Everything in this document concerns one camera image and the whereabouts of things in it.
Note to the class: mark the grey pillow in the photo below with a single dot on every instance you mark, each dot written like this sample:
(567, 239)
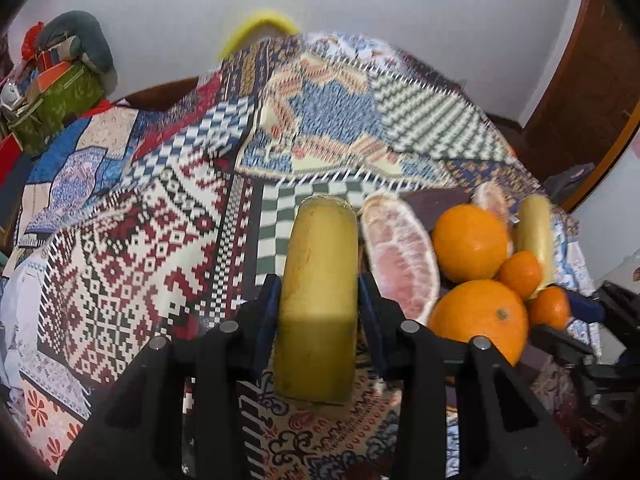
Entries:
(95, 45)

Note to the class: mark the grey bag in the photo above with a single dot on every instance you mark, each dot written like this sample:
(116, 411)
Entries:
(567, 182)

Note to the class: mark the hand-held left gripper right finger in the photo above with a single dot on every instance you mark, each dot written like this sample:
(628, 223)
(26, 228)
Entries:
(371, 322)

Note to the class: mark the green fabric bag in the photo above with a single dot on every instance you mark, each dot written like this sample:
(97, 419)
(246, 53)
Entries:
(65, 95)

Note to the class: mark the red flat box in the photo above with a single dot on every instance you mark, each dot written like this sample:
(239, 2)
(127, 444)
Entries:
(10, 152)

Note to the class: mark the wooden door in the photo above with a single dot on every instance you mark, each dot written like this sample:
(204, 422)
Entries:
(590, 85)

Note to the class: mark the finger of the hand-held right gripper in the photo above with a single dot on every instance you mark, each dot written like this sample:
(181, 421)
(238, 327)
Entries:
(565, 337)
(585, 307)

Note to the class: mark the orange box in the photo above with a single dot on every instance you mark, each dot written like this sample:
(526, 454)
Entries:
(52, 75)

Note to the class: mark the small tangerine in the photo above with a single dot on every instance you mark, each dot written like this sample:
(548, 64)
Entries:
(547, 307)
(520, 275)

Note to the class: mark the red cloth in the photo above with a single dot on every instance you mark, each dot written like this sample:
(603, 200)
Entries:
(32, 37)

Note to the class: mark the yellow banana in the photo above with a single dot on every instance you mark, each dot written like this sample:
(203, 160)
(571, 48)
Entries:
(535, 230)

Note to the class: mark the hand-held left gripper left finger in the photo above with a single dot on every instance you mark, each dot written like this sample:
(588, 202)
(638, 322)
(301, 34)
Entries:
(270, 312)

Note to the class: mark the patchwork printed blanket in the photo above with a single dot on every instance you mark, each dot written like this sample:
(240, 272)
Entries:
(150, 240)

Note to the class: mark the peeled pink pomelo segment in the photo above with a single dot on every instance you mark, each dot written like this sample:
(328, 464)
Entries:
(400, 260)
(492, 200)

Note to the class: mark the pomelo wedge with yellow peel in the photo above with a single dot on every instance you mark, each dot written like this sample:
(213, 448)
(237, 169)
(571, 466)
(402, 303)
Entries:
(315, 285)

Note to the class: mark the large orange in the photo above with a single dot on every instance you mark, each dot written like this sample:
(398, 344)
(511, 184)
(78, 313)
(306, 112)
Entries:
(470, 242)
(475, 320)

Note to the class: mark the wooden bed frame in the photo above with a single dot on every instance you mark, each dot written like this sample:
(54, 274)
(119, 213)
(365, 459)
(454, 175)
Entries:
(160, 92)

